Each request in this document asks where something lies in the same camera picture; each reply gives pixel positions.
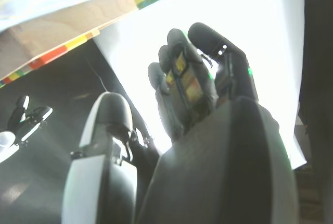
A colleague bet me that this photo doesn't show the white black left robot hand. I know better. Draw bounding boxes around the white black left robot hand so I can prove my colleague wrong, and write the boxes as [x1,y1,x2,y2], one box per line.
[61,22,300,224]

